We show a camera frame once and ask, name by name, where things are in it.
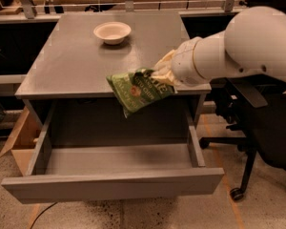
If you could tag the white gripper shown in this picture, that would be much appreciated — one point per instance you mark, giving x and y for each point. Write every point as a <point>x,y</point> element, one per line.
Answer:
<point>183,63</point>

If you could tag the green jalapeno chip bag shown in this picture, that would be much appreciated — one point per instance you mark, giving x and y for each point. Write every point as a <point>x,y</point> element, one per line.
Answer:
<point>137,90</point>

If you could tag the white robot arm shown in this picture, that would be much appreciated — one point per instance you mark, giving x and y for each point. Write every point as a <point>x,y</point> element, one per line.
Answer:
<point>254,42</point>

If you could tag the grey cabinet counter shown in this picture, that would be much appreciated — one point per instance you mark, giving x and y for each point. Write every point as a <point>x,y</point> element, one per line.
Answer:
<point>74,63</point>

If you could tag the grey open top drawer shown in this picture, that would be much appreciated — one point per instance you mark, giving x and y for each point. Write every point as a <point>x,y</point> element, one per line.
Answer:
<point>91,151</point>

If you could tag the white paper bowl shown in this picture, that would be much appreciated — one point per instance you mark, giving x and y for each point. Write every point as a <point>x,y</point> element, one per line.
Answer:
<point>112,33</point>

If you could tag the black office chair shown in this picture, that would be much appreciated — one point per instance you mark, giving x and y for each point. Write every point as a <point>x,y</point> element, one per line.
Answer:
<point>255,106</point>

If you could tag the brown cardboard box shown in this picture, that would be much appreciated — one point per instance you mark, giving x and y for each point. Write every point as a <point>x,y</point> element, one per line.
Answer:
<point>22,140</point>

